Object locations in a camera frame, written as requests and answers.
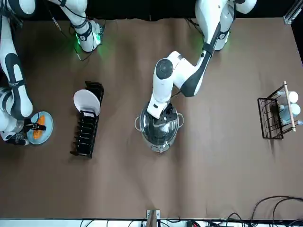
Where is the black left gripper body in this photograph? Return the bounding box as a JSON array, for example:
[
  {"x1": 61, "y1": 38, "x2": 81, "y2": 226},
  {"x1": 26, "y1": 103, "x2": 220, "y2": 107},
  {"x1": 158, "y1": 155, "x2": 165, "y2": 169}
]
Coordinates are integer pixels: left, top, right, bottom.
[{"x1": 158, "y1": 103, "x2": 178, "y2": 124}]

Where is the orange corn cob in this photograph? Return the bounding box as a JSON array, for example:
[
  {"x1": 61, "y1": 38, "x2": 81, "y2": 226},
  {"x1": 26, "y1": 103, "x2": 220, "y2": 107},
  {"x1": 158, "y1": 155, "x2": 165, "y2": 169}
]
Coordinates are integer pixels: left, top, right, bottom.
[{"x1": 33, "y1": 115, "x2": 46, "y2": 140}]

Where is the glass pot lid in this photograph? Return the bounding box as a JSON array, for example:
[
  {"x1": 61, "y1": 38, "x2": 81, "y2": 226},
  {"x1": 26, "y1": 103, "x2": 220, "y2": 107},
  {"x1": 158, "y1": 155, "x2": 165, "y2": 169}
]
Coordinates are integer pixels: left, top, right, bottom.
[{"x1": 139, "y1": 105, "x2": 178, "y2": 145}]

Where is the light blue plate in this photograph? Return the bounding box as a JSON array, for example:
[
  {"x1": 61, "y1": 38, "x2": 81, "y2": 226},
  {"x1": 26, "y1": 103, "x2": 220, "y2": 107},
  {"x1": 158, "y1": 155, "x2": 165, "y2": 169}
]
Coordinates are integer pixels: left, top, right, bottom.
[{"x1": 26, "y1": 111, "x2": 54, "y2": 145}]

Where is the grey steel cooking pot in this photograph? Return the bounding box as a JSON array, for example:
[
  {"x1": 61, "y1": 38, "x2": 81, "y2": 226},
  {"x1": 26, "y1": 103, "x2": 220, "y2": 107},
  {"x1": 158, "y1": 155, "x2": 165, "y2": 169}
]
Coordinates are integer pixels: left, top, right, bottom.
[{"x1": 134, "y1": 104, "x2": 185, "y2": 154}]

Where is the white plate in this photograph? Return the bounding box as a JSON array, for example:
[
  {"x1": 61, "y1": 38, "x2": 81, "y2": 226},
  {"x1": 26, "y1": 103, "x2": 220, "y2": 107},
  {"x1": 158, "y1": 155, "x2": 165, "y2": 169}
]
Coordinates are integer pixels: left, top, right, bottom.
[{"x1": 73, "y1": 89, "x2": 101, "y2": 114}]

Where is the black dish rack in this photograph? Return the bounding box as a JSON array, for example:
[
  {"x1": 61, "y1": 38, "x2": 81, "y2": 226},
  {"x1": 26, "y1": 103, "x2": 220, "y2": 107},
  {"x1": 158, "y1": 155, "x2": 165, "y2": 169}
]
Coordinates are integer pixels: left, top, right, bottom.
[{"x1": 70, "y1": 81, "x2": 105, "y2": 158}]

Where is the light blue cup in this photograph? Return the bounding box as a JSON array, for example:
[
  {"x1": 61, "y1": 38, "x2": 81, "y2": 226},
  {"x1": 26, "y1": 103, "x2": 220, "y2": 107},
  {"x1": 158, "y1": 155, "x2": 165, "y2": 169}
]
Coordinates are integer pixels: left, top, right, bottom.
[{"x1": 283, "y1": 103, "x2": 301, "y2": 119}]

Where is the black wire cup rack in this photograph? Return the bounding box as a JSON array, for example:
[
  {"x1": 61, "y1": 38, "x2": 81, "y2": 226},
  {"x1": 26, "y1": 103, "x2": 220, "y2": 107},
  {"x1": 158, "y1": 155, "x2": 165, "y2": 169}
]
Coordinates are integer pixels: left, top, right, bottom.
[{"x1": 257, "y1": 81, "x2": 303, "y2": 140}]

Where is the aluminium profile post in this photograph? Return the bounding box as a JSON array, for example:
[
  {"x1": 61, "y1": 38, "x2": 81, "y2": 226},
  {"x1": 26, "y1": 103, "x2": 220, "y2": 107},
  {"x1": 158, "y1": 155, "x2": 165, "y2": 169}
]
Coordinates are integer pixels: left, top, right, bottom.
[
  {"x1": 283, "y1": 1, "x2": 303, "y2": 25},
  {"x1": 146, "y1": 209, "x2": 160, "y2": 227}
]

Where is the black cable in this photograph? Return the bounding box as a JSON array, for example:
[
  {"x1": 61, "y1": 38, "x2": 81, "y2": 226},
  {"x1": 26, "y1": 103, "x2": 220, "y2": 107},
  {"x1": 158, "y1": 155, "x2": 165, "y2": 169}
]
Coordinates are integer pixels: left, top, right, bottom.
[{"x1": 252, "y1": 195, "x2": 303, "y2": 227}]

